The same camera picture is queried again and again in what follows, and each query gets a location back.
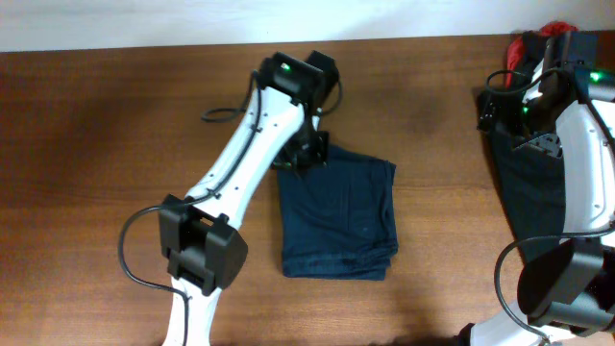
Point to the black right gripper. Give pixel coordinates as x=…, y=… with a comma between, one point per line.
x=511, y=103

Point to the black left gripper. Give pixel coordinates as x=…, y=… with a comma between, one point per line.
x=314, y=157

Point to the navy blue shorts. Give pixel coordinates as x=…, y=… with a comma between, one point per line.
x=338, y=220

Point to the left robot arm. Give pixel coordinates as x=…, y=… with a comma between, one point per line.
x=199, y=234

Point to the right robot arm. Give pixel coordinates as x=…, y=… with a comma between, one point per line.
x=568, y=292

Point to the dark navy garment pile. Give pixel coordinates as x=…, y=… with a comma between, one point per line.
x=532, y=190

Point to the black garment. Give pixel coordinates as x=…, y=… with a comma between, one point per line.
x=534, y=45

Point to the red garment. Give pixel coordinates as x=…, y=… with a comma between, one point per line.
x=561, y=35

